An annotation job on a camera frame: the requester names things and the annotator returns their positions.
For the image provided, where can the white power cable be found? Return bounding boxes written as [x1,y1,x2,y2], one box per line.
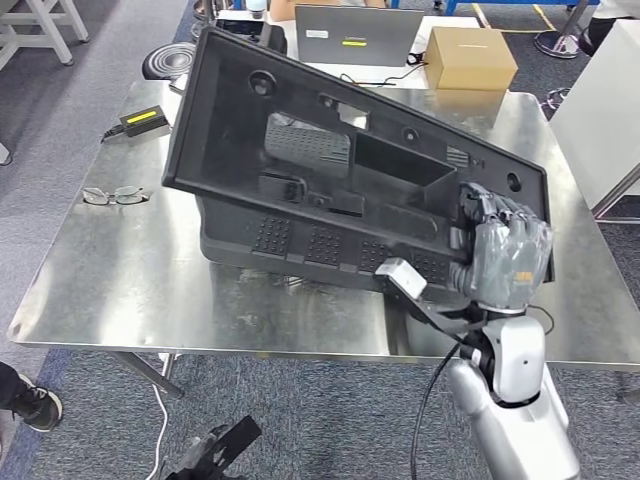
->
[145,384,168,480]

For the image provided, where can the blue metal beam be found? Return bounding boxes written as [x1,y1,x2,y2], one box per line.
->
[445,0,598,16]

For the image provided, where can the black power adapter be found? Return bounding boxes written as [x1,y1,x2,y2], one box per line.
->
[100,104,168,144]

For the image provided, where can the steel frame table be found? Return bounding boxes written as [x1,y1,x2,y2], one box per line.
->
[591,162,640,227]

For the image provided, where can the chrome ringed base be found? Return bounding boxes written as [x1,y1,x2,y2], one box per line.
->
[540,86,571,122]

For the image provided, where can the black bag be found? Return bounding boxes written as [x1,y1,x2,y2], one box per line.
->
[214,18,288,56]

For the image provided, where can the thin black cable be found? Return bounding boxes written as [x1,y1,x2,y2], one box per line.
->
[339,51,427,89]

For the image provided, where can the stainless steel workbench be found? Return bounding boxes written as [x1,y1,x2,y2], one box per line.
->
[7,80,640,402]

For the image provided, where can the black plastic perforated panel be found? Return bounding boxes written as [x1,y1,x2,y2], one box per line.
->
[162,26,555,285]

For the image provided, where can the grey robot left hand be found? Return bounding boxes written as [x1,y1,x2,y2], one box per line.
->
[165,415,263,480]

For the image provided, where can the white panel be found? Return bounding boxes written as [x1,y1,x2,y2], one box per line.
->
[549,19,640,210]

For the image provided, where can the person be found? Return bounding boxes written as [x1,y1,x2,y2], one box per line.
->
[0,360,64,435]
[579,0,640,60]

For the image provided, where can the black thin-frame eyeglasses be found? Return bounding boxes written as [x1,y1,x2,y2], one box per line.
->
[81,185,151,207]

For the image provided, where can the black engine cover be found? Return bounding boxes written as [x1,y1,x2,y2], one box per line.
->
[195,113,473,294]

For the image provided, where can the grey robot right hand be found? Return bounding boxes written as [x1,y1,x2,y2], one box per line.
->
[450,182,555,313]

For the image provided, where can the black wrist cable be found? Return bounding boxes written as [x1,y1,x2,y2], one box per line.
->
[410,343,463,480]

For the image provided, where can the cardboard box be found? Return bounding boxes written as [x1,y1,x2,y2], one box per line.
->
[269,0,386,22]
[423,26,519,92]

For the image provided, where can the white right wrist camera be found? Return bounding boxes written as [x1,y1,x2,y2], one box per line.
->
[374,256,484,339]

